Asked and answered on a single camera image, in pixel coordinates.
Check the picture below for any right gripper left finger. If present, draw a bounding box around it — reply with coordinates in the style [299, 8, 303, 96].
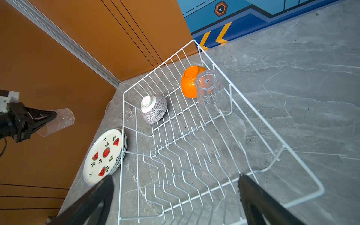
[50, 175, 114, 225]

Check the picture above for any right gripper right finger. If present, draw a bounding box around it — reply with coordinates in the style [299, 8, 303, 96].
[238, 175, 304, 225]

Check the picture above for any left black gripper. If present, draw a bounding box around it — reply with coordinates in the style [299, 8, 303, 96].
[1, 102, 57, 143]

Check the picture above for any clear glass cup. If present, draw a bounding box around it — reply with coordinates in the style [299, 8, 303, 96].
[37, 108, 75, 137]
[195, 70, 224, 107]
[105, 99, 132, 121]

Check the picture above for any white plate red pattern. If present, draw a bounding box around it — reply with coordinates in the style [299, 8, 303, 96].
[82, 128, 123, 186]

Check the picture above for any green rimmed white plate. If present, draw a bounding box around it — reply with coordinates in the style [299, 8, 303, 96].
[110, 128, 128, 175]

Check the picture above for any white wire dish rack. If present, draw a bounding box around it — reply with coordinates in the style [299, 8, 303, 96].
[118, 40, 325, 225]

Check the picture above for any clear glass cup back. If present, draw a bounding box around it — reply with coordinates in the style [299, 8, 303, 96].
[195, 70, 224, 107]

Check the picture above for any clear glass cup front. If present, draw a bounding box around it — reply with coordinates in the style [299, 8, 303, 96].
[105, 99, 132, 121]

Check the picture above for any small white bowl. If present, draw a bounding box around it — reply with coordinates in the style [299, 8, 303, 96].
[141, 95, 167, 124]

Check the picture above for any orange bowl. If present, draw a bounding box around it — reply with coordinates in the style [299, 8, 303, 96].
[181, 66, 206, 98]

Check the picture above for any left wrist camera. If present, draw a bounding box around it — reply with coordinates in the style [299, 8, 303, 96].
[0, 90, 20, 113]

